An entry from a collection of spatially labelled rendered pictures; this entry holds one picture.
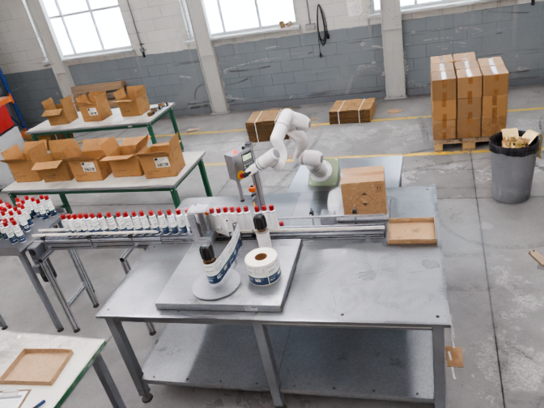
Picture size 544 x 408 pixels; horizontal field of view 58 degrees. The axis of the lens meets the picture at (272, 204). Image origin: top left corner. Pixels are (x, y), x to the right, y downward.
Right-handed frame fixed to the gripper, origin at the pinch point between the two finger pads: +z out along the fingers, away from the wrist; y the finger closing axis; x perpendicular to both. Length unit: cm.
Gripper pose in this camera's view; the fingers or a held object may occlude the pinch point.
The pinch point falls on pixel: (245, 175)
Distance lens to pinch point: 329.8
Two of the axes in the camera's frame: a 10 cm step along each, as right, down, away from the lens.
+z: -6.5, 3.9, 6.5
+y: -4.6, 4.8, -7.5
